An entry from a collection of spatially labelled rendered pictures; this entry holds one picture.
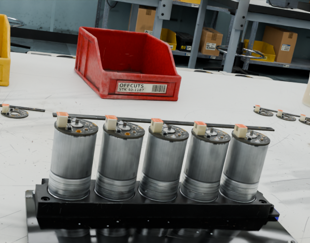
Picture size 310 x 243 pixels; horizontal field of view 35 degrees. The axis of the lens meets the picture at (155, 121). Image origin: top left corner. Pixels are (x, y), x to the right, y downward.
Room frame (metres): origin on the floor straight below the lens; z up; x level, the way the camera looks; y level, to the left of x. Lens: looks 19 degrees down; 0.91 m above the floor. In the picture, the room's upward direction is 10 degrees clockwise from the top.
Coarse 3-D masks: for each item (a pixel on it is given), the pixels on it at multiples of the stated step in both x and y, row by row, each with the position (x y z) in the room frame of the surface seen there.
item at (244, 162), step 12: (240, 144) 0.29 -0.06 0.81; (228, 156) 0.29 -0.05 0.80; (240, 156) 0.29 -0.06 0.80; (252, 156) 0.28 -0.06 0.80; (264, 156) 0.29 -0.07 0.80; (228, 168) 0.29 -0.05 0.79; (240, 168) 0.28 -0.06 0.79; (252, 168) 0.28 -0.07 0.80; (228, 180) 0.29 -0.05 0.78; (240, 180) 0.28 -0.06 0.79; (252, 180) 0.29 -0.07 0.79; (228, 192) 0.29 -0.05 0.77; (240, 192) 0.28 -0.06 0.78; (252, 192) 0.29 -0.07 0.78
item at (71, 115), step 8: (104, 120) 0.28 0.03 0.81; (120, 120) 0.28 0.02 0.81; (128, 120) 0.28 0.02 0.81; (136, 120) 0.29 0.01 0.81; (144, 120) 0.29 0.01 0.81; (232, 128) 0.31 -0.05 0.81; (248, 128) 0.31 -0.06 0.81; (256, 128) 0.31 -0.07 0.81; (264, 128) 0.32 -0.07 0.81; (272, 128) 0.32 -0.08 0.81
